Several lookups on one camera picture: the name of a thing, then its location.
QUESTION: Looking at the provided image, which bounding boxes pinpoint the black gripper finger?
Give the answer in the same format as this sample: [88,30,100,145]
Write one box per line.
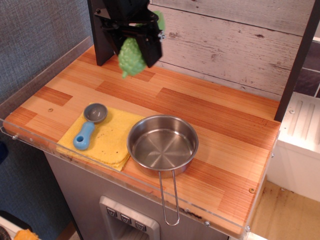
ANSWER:
[101,26,125,55]
[136,30,165,68]

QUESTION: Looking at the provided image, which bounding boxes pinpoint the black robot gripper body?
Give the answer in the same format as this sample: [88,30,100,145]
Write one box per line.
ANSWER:
[94,0,160,37]

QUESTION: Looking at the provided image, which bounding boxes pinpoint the green bitter gourd toy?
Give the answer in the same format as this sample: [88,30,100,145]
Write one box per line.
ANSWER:
[118,10,166,79]

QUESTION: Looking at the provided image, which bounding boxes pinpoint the stainless steel pan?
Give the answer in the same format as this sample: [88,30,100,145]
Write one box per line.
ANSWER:
[126,114,199,227]

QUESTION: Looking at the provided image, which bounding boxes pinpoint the blue grey toy spoon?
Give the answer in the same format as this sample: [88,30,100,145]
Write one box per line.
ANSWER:
[73,103,108,151]

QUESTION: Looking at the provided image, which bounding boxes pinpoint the yellow folded cloth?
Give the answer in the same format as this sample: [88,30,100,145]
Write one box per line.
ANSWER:
[56,107,143,171]

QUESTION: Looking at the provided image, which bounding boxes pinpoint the grey toy fridge cabinet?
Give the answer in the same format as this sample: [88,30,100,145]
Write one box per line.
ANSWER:
[45,153,228,240]

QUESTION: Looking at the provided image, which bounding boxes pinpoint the silver dispenser panel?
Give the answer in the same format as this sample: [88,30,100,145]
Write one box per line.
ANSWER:
[99,195,161,240]

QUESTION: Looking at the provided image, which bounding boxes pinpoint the white toy sink unit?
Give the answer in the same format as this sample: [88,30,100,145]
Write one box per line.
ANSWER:
[266,36,320,203]

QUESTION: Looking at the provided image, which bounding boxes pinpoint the orange object bottom left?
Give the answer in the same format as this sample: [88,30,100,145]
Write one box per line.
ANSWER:
[13,229,39,240]

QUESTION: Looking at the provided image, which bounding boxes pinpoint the dark left upright post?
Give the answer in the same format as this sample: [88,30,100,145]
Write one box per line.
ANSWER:
[87,0,115,66]

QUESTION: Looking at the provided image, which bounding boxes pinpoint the dark upright post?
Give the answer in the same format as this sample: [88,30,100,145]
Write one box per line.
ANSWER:
[87,0,115,66]
[274,0,320,122]

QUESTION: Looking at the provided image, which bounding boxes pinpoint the dark right upright post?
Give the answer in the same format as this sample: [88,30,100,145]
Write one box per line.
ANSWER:
[274,0,320,122]

